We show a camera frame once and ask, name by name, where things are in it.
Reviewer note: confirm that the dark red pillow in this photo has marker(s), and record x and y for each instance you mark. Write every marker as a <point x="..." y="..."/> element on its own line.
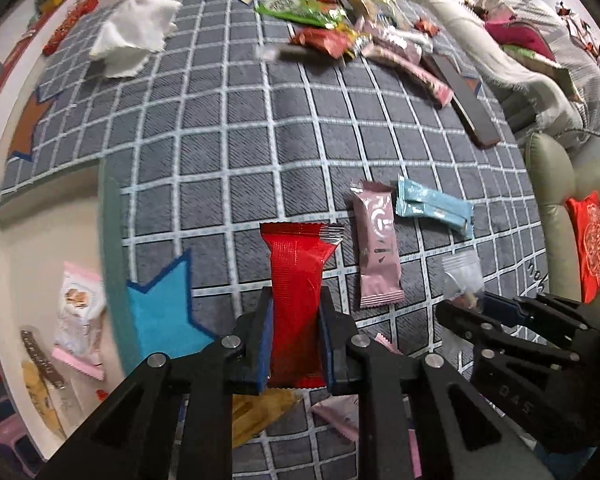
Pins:
<point x="521" y="40"/>

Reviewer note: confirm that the beige leather sofa armrest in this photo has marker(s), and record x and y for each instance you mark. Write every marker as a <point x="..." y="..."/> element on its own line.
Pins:
<point x="555" y="180"/>

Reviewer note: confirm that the small pink packet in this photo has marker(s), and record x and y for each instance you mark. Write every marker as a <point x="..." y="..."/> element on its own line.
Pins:
<point x="342" y="413"/>

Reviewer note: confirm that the grey checkered blanket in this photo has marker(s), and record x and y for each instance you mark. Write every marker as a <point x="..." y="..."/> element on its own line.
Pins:
<point x="208" y="142"/>

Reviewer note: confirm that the pale pink biscuit packet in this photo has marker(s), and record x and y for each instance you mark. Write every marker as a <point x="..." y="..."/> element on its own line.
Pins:
<point x="78" y="331"/>

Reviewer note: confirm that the red snack bar wrapper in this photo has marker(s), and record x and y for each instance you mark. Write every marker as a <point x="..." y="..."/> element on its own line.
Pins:
<point x="298" y="253"/>

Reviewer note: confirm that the clear plastic snack bag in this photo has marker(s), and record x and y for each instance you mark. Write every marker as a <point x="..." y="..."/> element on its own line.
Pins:
<point x="463" y="280"/>

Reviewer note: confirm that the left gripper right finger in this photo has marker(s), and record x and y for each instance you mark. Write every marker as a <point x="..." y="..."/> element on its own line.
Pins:
<point x="341" y="373"/>

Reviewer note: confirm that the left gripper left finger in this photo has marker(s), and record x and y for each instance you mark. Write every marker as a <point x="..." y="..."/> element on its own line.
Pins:
<point x="248" y="368"/>

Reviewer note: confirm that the red cushion on sofa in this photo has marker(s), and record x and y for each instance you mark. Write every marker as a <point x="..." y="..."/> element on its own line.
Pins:
<point x="585" y="218"/>

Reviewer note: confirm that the white grey throw blanket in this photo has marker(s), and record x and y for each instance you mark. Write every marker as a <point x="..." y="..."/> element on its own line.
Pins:
<point x="532" y="61"/>

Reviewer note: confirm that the long pink snack bar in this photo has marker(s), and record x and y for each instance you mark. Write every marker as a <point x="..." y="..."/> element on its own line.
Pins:
<point x="437" y="89"/>

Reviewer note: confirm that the white tissue cloth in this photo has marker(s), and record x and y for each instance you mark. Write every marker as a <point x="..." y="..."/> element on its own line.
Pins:
<point x="135" y="30"/>

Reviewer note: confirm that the red snack packet in pile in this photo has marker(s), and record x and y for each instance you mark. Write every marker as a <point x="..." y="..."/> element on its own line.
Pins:
<point x="336" y="43"/>

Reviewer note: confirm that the yellow snack packet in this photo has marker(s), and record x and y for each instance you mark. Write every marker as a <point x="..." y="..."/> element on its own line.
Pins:
<point x="253" y="414"/>

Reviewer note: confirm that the white storage box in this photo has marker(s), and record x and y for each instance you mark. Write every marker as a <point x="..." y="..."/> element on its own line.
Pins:
<point x="50" y="223"/>

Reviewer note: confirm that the green snack packet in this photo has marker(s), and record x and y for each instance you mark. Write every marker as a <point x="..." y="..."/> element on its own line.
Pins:
<point x="305" y="12"/>

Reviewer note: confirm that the dark red smartphone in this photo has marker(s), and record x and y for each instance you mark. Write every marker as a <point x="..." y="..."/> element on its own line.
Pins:
<point x="473" y="115"/>

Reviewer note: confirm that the light blue snack bar wrapper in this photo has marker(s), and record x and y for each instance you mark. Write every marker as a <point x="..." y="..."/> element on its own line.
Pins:
<point x="416" y="201"/>

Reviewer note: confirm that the pink snack bar wrapper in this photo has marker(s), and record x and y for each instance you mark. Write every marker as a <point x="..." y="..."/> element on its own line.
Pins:
<point x="380" y="267"/>

